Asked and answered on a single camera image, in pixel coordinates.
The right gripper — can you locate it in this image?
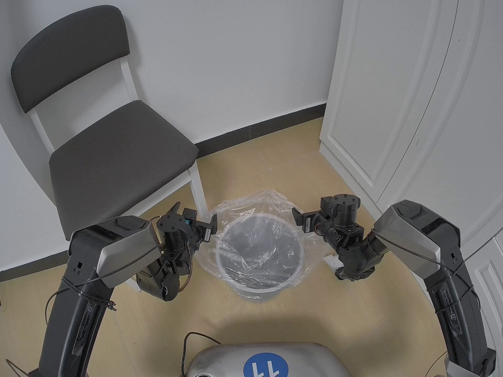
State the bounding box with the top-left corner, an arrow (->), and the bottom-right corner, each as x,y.
292,207 -> 327,235

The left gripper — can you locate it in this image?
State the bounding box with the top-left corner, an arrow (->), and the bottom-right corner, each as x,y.
194,214 -> 219,246

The white printed wrapper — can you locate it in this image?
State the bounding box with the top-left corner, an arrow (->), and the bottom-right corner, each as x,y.
323,253 -> 342,274

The clear plastic bag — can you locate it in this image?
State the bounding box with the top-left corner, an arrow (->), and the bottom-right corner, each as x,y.
193,189 -> 311,301

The black plastic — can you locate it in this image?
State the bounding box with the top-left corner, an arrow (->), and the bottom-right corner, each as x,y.
335,265 -> 374,282

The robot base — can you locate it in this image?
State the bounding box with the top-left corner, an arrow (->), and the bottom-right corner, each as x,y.
188,342 -> 352,377

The white trash bin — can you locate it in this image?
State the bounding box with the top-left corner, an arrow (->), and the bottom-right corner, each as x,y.
215,212 -> 305,301

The grey white chair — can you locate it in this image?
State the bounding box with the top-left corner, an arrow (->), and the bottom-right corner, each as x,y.
11,4 -> 209,242

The white wardrobe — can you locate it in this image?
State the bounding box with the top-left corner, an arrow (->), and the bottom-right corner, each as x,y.
319,0 -> 503,368

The black cable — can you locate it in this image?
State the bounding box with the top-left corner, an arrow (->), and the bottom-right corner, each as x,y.
45,287 -> 118,325
181,332 -> 225,377

